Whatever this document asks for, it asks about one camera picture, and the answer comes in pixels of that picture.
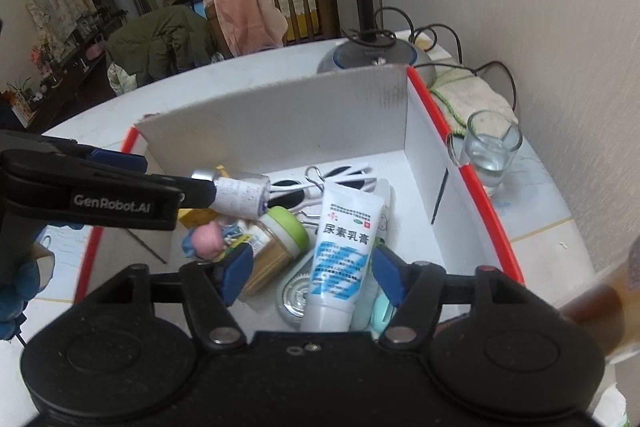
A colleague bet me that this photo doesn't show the red cardboard box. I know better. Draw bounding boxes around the red cardboard box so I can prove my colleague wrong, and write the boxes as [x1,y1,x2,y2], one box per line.
[75,64,526,309]

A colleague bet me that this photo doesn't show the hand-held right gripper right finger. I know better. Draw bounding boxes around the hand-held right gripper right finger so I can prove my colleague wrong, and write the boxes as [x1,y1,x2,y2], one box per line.
[372,246,526,349]

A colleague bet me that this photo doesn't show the olive green jacket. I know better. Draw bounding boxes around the olive green jacket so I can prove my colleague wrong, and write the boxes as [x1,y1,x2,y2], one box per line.
[105,5,216,86]

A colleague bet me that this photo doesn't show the pink pig keychain toy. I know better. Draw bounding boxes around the pink pig keychain toy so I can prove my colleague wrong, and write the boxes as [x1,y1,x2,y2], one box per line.
[180,214,251,263]

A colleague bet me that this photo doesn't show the dark wooden sideboard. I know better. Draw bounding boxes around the dark wooden sideboard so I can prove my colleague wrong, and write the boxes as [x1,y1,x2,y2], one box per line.
[0,14,129,128]

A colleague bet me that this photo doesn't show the green-lidded glass jar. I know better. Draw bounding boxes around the green-lidded glass jar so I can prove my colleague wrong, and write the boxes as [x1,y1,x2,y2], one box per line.
[239,205,310,299]

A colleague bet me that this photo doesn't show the white green-edged knitted cloth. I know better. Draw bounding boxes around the white green-edged knitted cloth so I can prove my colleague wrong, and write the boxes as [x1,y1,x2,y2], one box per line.
[429,61,521,133]

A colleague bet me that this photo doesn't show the black lamp cable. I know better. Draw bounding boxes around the black lamp cable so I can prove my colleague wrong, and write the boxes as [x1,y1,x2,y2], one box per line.
[372,7,519,114]

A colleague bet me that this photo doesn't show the white sunglasses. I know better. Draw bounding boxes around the white sunglasses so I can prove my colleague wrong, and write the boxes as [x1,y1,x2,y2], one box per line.
[267,161,377,218]

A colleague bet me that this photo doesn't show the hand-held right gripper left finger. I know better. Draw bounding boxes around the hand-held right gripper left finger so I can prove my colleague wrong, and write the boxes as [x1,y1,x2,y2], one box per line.
[107,245,256,349]

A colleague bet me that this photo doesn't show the small silver bottle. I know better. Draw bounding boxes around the small silver bottle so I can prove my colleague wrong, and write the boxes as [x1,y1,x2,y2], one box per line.
[192,165,271,221]

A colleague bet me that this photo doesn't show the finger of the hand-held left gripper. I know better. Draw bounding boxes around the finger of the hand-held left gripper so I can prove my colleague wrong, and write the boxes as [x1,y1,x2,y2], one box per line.
[2,154,219,210]
[0,130,150,176]

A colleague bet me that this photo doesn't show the person's left hand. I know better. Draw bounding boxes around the person's left hand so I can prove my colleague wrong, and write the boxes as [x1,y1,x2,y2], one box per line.
[0,249,44,341]

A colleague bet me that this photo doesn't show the brown glass bottle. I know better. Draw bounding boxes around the brown glass bottle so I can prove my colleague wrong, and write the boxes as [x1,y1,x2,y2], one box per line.
[562,284,626,326]

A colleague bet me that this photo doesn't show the pink cloth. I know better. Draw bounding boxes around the pink cloth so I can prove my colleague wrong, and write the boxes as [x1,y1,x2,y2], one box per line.
[212,0,289,58]

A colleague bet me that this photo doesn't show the floral wall cloth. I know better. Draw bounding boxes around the floral wall cloth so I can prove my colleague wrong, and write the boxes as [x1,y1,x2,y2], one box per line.
[24,0,94,44]

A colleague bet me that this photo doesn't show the green clear tape measure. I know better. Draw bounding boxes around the green clear tape measure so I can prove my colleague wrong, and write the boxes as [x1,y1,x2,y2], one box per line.
[275,251,321,328]

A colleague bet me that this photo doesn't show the white cream tube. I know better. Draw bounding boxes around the white cream tube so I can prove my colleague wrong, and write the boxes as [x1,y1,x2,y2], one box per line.
[299,179,392,333]

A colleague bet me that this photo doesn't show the clear drinking glass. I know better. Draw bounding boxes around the clear drinking glass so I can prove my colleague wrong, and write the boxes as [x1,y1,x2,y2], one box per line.
[460,110,524,198]

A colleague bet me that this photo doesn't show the blue mountain print table mat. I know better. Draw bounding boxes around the blue mountain print table mat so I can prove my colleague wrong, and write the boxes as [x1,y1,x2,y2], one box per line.
[30,142,577,308]

